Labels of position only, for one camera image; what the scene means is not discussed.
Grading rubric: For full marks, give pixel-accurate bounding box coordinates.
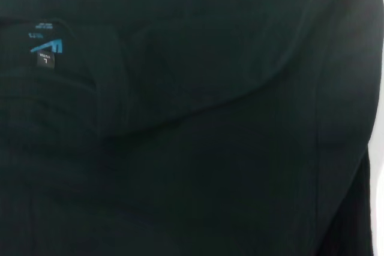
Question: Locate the black shirt with FREE print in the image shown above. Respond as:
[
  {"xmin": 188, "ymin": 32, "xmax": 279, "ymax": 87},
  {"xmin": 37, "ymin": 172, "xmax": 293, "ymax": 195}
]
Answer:
[{"xmin": 0, "ymin": 0, "xmax": 384, "ymax": 256}]

